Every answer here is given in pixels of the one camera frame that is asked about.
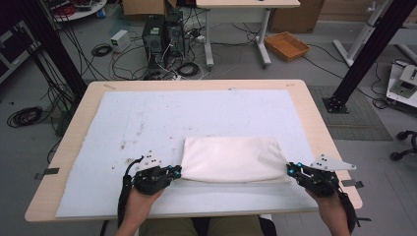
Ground grey floor mat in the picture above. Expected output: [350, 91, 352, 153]
[307, 85, 394, 143]

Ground black metal frame post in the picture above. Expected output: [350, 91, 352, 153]
[322, 0, 417, 114]
[14, 0, 89, 100]

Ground white foam mat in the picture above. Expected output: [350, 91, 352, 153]
[55, 89, 320, 219]

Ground white metal stand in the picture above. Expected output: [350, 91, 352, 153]
[331, 0, 387, 67]

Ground person's right hand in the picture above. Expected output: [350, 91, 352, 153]
[306, 188, 343, 216]

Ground black office chair base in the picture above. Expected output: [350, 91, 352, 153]
[388, 130, 417, 162]

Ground black computer tower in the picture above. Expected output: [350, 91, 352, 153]
[142, 14, 167, 71]
[164, 11, 186, 68]

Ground orange woven basket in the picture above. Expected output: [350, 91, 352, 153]
[263, 30, 311, 63]

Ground coiled black cable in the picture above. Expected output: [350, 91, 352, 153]
[6, 105, 44, 129]
[176, 61, 202, 79]
[90, 42, 113, 58]

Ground white power supply box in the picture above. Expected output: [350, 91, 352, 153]
[109, 29, 133, 54]

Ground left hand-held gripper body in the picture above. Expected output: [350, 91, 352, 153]
[132, 149, 172, 197]

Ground white tank top black trim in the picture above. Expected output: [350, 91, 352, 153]
[180, 136, 293, 184]

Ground closed brown cardboard box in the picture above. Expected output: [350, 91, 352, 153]
[268, 0, 326, 34]

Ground black tape strip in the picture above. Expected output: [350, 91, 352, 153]
[340, 179, 365, 189]
[33, 167, 61, 180]

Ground light wooden desk white legs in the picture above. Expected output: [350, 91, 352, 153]
[196, 0, 301, 69]

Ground black gripper strap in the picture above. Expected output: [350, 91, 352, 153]
[336, 189, 373, 234]
[117, 155, 146, 228]

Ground round white table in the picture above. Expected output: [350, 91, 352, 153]
[41, 0, 108, 23]

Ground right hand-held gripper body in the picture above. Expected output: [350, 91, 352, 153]
[294, 153, 358, 199]

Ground person's left hand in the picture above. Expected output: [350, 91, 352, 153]
[125, 187, 165, 218]

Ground white machine housing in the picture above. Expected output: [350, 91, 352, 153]
[386, 61, 417, 109]

